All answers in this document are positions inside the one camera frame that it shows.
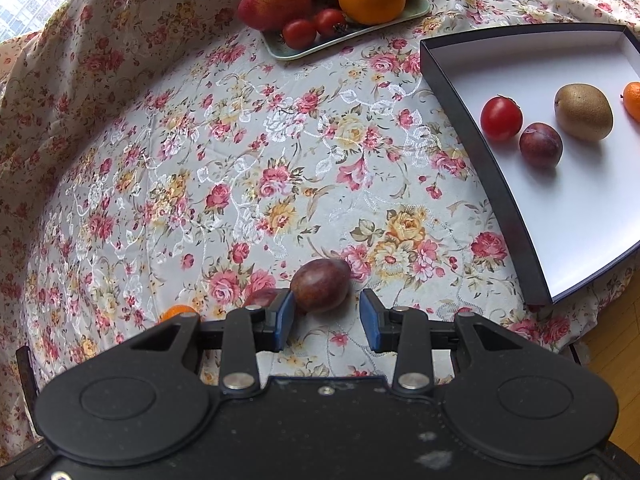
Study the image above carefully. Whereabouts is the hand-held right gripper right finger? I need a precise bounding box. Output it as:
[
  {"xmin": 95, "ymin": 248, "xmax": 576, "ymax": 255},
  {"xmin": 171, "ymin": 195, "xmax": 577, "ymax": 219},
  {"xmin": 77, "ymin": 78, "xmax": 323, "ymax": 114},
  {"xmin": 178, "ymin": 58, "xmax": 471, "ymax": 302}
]
[{"xmin": 360, "ymin": 288, "xmax": 522, "ymax": 397}]

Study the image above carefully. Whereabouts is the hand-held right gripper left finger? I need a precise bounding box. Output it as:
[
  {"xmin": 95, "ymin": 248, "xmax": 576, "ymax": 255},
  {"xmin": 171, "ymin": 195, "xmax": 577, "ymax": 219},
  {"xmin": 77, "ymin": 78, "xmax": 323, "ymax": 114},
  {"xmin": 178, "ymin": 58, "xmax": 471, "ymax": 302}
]
[{"xmin": 127, "ymin": 288, "xmax": 295, "ymax": 395}]

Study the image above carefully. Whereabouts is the dark purple passion fruit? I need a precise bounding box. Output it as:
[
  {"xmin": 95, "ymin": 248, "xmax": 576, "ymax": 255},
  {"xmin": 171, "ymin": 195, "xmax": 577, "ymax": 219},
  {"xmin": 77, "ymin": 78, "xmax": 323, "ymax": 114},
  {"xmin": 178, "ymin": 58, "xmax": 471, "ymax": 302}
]
[{"xmin": 290, "ymin": 258, "xmax": 351, "ymax": 314}]

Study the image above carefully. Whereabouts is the dark box with white inside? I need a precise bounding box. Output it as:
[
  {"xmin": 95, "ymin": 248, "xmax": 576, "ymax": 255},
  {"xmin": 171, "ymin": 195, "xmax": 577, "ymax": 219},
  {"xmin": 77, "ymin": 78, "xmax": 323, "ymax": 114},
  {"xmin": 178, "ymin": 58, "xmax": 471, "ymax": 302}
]
[{"xmin": 419, "ymin": 23, "xmax": 640, "ymax": 306}]

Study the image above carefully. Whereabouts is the brown kiwi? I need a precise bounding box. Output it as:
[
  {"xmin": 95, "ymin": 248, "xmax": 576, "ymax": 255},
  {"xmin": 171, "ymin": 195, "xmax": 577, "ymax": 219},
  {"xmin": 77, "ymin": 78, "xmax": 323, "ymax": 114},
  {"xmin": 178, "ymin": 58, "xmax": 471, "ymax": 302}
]
[{"xmin": 554, "ymin": 83, "xmax": 614, "ymax": 142}]

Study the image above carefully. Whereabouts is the small mandarin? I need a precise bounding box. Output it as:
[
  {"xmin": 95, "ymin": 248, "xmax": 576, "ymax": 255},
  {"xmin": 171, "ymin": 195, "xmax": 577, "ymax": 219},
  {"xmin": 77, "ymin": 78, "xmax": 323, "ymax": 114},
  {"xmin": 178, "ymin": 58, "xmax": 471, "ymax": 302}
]
[
  {"xmin": 159, "ymin": 305, "xmax": 199, "ymax": 325},
  {"xmin": 622, "ymin": 81, "xmax": 640, "ymax": 122}
]

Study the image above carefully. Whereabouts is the floral tablecloth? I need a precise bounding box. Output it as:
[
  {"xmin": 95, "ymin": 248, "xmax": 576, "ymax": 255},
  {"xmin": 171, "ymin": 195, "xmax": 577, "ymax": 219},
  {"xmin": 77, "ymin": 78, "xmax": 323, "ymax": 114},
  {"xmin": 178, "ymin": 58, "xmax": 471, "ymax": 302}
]
[{"xmin": 0, "ymin": 0, "xmax": 640, "ymax": 441}]

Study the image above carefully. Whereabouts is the pale green plate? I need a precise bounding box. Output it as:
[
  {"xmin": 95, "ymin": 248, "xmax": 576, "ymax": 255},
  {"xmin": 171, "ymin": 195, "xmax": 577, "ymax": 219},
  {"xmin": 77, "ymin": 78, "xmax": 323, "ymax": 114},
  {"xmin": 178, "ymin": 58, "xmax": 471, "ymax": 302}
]
[{"xmin": 260, "ymin": 0, "xmax": 432, "ymax": 61}]

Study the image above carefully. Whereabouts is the red cherry tomato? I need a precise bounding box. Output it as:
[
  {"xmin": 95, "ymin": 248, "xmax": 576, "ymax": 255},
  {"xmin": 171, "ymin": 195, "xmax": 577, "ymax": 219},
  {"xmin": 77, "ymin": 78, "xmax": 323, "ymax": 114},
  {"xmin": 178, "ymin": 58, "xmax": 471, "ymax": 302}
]
[
  {"xmin": 313, "ymin": 8, "xmax": 348, "ymax": 38},
  {"xmin": 282, "ymin": 18, "xmax": 318, "ymax": 51}
]

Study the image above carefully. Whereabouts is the red apple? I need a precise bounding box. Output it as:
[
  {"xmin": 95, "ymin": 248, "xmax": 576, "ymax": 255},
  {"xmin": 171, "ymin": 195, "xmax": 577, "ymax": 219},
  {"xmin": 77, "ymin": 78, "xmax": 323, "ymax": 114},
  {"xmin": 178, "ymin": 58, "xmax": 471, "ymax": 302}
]
[{"xmin": 237, "ymin": 0, "xmax": 313, "ymax": 32}]

